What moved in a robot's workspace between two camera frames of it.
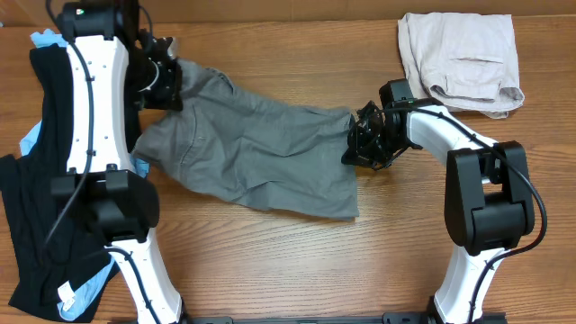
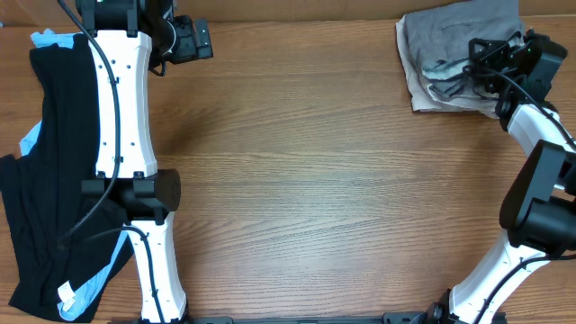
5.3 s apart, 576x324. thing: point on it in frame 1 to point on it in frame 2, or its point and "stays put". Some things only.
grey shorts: [253, 150] to [442, 35]
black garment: [49, 240] stays put
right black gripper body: [376, 145] to [492, 80]
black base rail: [389, 318] stays put
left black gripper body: [151, 85] to [184, 48]
